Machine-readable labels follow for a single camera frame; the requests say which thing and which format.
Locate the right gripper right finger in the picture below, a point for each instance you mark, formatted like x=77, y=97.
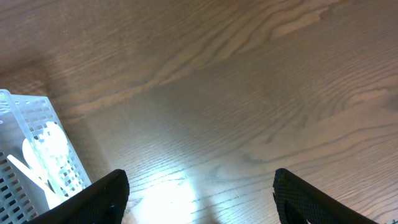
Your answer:
x=297, y=201

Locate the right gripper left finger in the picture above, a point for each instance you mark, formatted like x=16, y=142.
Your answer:
x=102, y=202

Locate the clear plastic basket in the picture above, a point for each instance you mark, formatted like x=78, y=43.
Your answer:
x=24, y=117

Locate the white plastic spoon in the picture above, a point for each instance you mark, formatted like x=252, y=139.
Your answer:
x=32, y=161
x=53, y=148
x=52, y=199

